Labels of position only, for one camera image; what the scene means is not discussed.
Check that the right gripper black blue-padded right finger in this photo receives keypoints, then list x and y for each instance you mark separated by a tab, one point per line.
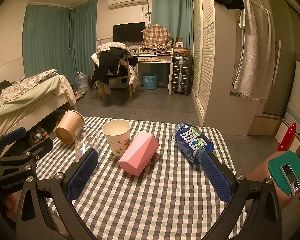
264	219

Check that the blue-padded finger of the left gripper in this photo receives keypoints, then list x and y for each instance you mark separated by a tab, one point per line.
13	134

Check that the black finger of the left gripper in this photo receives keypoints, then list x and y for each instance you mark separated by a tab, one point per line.
40	149

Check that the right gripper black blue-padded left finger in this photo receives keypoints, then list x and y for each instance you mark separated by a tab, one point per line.
34	219

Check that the blue plastic water bottle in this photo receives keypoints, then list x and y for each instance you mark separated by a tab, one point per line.
191	142

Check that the clear glass cup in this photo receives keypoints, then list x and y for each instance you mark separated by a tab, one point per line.
86	141

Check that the white floral paper cup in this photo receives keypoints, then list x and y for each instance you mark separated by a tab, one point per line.
117	133

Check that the sneakers under bed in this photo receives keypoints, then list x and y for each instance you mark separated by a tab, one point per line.
38	136

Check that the bed with floral quilt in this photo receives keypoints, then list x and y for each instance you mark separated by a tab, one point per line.
19	98

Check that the brown kraft paper bowl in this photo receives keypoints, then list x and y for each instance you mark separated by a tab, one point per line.
70	122

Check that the smartphone on stool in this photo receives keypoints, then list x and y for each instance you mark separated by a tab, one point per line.
291	179

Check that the green stool seat pad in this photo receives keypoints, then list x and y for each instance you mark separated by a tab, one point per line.
290	158

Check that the large clear water jug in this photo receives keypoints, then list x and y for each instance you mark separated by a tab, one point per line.
81	82

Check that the red bottle on floor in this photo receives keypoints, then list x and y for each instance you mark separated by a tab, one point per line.
287	139

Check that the teal curtain left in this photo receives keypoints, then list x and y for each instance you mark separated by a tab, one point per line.
59	38

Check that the teal curtain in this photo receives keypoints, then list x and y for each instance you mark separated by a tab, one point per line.
175	16
59	38

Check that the pink faceted tissue box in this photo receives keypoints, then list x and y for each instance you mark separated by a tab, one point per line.
139	153

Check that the chair piled with clothes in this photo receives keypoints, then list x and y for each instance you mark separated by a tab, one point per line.
115	60

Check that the checkered gingham tablecloth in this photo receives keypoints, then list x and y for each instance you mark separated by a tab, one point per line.
170	199

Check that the blue laundry basket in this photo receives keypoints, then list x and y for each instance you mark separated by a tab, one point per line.
149	81

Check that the white wooden desk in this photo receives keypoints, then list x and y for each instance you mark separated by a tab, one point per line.
162	59

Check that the hanging beige towel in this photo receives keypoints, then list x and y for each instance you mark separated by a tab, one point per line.
254	74

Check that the black flat monitor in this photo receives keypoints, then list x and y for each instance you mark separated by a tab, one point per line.
129	32

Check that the plaid blanket pile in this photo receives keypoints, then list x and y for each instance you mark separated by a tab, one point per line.
156	37

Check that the dark ribbed suitcase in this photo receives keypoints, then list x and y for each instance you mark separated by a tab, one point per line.
182	71

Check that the cardboard box on suitcase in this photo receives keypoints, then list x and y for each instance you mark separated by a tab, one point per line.
181	51

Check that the teal curtain centre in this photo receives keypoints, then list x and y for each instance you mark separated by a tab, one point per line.
175	16

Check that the white louvered wardrobe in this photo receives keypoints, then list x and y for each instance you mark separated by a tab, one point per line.
214	54

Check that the white wall air conditioner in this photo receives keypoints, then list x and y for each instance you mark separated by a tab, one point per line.
113	4

